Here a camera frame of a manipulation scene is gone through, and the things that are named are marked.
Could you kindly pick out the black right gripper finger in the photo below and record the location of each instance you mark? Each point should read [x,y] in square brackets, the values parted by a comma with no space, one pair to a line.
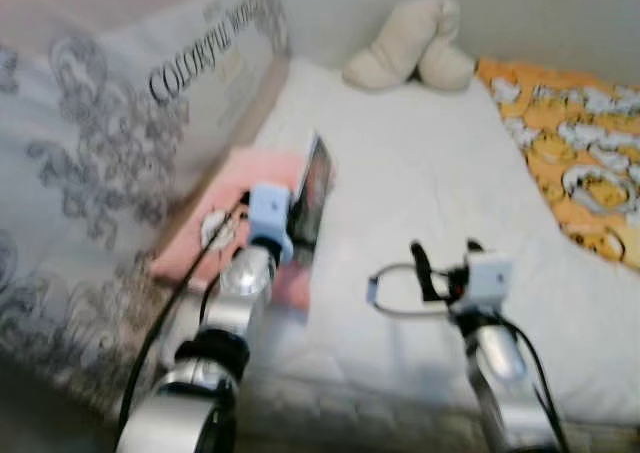
[424,271]
[476,246]

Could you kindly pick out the dark cover book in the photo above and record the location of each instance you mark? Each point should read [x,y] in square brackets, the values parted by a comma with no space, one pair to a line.
[316,188]

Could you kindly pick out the thin grey loop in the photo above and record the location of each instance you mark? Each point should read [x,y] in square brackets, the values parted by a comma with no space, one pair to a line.
[380,305]

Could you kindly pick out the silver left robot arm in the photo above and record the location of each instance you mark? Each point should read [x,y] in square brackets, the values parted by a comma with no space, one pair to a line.
[225,313]

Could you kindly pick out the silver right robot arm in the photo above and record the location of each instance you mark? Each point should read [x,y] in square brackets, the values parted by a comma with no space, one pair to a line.
[495,358]

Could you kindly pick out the pink cloth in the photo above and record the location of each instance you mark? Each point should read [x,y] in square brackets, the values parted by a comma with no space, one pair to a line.
[255,173]

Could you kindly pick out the small white round object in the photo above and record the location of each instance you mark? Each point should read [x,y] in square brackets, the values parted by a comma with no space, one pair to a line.
[216,229]

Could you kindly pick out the white bed mattress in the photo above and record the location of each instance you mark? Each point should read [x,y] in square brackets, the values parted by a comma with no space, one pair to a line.
[420,173]

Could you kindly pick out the orange cartoon print blanket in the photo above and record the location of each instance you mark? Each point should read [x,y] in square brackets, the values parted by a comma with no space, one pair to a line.
[570,143]

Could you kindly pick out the beige plush toy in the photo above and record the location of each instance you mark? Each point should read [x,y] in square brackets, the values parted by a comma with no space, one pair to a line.
[400,48]

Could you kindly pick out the white bedding grey print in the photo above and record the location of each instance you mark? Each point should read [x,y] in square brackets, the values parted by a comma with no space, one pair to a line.
[100,123]

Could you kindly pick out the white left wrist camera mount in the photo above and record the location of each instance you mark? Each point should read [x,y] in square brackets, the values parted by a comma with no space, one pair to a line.
[268,213]

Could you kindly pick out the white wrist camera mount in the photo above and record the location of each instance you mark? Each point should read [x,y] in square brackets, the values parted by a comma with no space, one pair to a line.
[488,281]
[268,213]

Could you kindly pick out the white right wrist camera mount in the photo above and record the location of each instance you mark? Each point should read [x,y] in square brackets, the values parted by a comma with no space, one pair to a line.
[488,281]

